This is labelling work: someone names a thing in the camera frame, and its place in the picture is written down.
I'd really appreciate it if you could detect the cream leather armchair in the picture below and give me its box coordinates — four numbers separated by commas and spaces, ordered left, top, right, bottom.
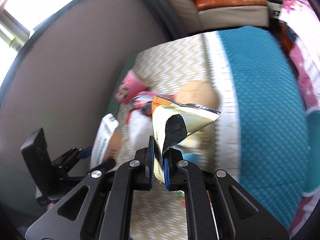
167, 0, 269, 34

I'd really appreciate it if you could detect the brown paper bowl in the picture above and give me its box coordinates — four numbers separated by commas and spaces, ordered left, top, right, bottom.
174, 81, 221, 109

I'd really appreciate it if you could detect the pink silver snack wrapper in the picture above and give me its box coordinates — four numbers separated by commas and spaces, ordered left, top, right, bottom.
126, 91, 176, 124

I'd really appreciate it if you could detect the pink floral quilt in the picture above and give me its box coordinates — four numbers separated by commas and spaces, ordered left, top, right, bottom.
279, 0, 319, 239

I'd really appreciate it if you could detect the white blue wrapper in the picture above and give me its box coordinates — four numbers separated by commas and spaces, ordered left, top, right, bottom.
90, 113, 121, 169

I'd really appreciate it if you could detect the cream black snack wrapper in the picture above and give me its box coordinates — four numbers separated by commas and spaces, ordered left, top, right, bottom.
151, 95, 221, 188

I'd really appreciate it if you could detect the pink cartoon paper cup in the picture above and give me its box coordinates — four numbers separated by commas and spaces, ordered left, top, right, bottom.
115, 70, 148, 105

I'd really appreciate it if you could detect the teal patterned mattress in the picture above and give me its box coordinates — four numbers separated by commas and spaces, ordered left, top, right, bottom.
123, 26, 309, 228

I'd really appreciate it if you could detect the grey window curtain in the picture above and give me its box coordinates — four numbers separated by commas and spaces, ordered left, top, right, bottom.
143, 0, 188, 40

